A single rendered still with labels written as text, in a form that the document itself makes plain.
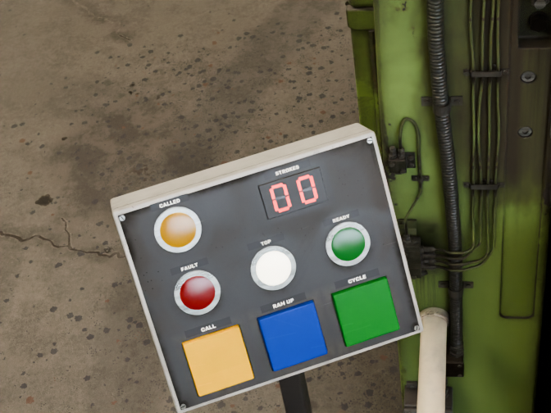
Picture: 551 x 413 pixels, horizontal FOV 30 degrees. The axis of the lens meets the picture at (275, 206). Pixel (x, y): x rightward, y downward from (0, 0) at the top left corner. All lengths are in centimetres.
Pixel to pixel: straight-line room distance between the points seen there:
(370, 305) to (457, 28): 38
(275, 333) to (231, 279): 9
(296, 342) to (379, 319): 11
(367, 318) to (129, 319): 146
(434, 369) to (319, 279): 47
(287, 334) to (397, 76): 39
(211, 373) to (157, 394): 125
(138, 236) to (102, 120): 209
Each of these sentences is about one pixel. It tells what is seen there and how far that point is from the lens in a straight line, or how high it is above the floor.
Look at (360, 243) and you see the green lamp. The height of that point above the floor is 109.
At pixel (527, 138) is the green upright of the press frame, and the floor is 103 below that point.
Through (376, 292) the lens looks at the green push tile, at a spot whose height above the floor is 103.
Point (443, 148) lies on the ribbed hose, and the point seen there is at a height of 104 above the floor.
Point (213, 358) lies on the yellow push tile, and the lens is 131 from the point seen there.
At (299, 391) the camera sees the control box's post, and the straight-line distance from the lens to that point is 162.
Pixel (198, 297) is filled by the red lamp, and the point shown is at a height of 109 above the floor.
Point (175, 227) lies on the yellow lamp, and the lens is 126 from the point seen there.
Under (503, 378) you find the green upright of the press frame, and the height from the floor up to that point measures 44.
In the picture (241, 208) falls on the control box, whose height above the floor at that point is 116.
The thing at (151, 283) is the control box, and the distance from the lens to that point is 128.
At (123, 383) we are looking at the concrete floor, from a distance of 261.
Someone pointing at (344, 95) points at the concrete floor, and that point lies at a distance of 324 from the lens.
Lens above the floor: 206
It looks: 45 degrees down
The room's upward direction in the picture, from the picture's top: 11 degrees counter-clockwise
